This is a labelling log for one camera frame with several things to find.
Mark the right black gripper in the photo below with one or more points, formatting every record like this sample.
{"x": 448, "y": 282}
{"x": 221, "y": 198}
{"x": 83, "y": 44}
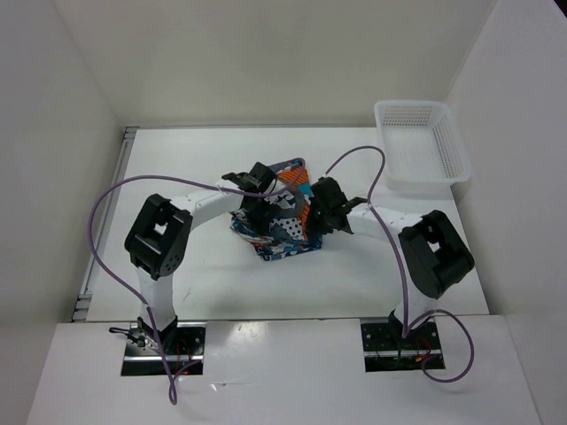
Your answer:
{"x": 314, "y": 226}

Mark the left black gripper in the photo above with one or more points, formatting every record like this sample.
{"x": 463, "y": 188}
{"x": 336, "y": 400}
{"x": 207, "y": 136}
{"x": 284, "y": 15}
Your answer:
{"x": 258, "y": 223}

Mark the colourful patterned shorts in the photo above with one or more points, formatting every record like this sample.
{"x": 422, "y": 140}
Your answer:
{"x": 287, "y": 234}

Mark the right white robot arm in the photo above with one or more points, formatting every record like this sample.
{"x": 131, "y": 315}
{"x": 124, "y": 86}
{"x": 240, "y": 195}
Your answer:
{"x": 431, "y": 256}

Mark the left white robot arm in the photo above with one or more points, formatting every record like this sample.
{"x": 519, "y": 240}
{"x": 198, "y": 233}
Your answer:
{"x": 157, "y": 241}

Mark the white perforated plastic basket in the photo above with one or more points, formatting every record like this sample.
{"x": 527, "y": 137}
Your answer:
{"x": 423, "y": 147}

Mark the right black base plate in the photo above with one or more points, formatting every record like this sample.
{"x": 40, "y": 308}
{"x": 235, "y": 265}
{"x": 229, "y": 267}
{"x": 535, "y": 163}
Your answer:
{"x": 383, "y": 352}

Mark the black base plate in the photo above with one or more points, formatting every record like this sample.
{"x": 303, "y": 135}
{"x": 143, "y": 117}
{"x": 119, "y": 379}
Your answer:
{"x": 185, "y": 351}
{"x": 383, "y": 352}

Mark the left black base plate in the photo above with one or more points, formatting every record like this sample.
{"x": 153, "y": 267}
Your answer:
{"x": 185, "y": 351}

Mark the aluminium table edge rail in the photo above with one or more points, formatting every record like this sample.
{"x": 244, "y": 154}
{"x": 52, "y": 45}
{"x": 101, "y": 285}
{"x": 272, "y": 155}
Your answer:
{"x": 105, "y": 213}

